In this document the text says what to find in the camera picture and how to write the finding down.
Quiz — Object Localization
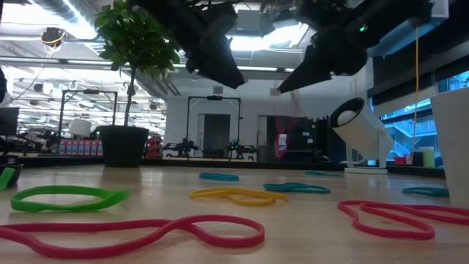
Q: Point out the black cabinet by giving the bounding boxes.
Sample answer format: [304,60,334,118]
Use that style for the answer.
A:
[265,116,330,162]

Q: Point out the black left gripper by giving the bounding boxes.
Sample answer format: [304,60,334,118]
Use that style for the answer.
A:
[128,0,245,89]

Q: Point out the yellow rubber band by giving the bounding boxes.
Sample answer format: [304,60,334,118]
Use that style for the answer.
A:
[188,186,289,208]

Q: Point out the white lampshade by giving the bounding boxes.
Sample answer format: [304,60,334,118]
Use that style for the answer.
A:
[68,117,92,139]

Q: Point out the green potted plant black pot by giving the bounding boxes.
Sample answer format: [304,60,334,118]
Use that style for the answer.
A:
[93,0,182,169]

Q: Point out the black robot station frame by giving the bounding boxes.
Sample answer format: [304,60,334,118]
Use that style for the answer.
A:
[57,89,119,147]
[185,95,243,158]

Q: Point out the white plastic bin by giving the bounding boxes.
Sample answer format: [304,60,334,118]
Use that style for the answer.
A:
[430,87,469,210]

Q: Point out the teal rubber band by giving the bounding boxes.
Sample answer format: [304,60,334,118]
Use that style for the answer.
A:
[304,170,344,178]
[401,186,450,198]
[262,182,332,195]

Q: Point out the row of coloured boxes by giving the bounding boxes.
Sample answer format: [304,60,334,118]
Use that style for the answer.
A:
[58,139,104,157]

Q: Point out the black monitor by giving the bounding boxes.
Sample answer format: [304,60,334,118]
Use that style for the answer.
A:
[0,106,20,137]

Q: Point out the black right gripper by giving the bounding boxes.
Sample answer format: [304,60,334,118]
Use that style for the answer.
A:
[277,0,404,95]

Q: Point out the wide green rubber band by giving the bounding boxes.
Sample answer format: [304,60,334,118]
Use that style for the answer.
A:
[10,184,131,214]
[0,166,17,193]

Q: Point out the pale green cup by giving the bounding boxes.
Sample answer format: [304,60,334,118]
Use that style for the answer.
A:
[419,146,436,169]

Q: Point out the wide blue rubber band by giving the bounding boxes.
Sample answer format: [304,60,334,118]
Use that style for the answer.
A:
[198,172,240,183]

